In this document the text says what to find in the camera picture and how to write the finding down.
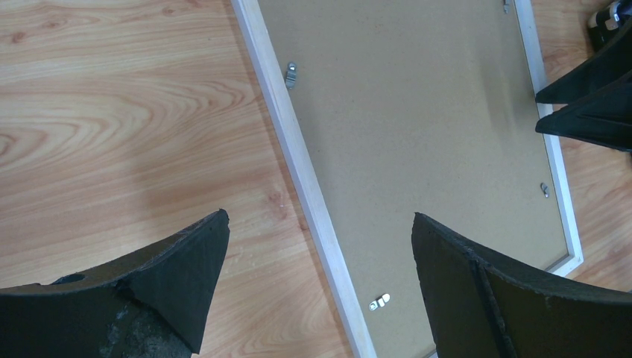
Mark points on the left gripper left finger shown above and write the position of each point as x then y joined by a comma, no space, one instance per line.
152,302

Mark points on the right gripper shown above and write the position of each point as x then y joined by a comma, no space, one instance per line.
602,119

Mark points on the wooden backing board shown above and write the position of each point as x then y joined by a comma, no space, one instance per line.
419,123

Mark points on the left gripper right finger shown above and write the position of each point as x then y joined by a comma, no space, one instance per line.
482,303

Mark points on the light wooden picture frame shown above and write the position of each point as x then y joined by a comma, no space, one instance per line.
296,163

